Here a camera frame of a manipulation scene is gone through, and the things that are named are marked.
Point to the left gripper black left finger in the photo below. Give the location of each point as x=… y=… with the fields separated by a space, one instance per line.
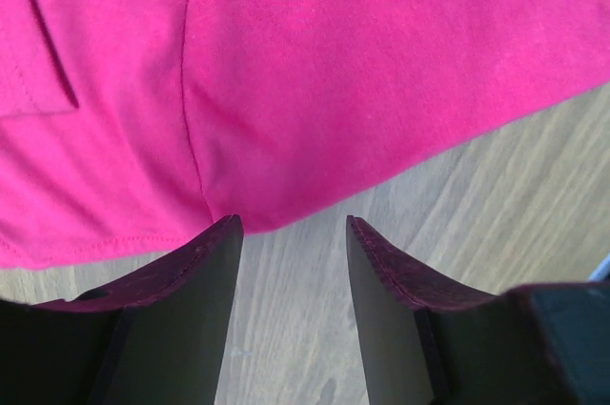
x=154 y=336

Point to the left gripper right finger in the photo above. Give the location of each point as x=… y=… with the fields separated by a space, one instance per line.
x=426 y=338

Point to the pink t shirt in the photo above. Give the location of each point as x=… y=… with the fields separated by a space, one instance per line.
x=130 y=126

